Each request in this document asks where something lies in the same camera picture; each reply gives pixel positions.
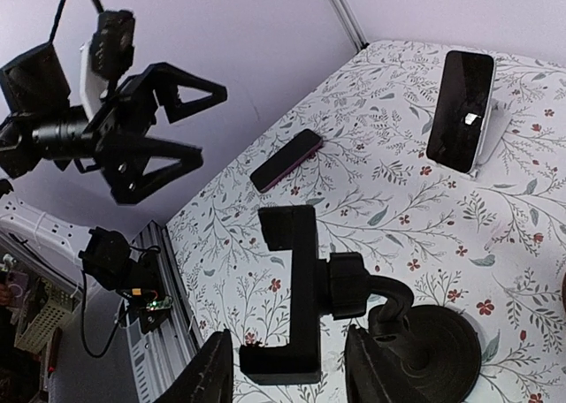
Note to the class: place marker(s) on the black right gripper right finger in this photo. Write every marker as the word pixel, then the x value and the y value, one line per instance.
pixel 370 376

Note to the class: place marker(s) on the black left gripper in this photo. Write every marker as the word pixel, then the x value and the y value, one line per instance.
pixel 133 165

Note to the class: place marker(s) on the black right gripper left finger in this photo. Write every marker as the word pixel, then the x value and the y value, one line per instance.
pixel 208 378

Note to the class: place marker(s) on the black round-base phone stand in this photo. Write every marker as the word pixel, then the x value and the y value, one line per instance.
pixel 436 349

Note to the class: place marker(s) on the black phone with pink edge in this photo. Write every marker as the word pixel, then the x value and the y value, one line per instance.
pixel 285 160

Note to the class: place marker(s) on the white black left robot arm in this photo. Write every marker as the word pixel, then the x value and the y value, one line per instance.
pixel 43 125

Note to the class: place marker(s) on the white flat phone stand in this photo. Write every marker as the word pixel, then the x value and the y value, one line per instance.
pixel 491 133

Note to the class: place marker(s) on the floral patterned table mat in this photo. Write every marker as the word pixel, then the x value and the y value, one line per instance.
pixel 492 249

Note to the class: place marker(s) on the aluminium front rail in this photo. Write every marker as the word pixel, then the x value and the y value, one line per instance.
pixel 162 343

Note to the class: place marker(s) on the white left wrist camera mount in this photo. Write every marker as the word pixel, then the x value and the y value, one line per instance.
pixel 91 86

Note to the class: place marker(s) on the left aluminium frame post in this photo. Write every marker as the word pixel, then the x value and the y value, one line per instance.
pixel 349 23

